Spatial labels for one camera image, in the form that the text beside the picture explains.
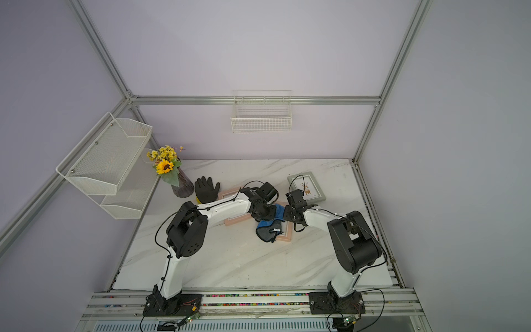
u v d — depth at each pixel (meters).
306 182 1.10
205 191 1.05
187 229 0.55
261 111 0.95
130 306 0.75
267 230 0.87
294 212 0.75
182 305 0.73
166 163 0.86
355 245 0.48
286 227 0.93
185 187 1.00
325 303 0.73
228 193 1.04
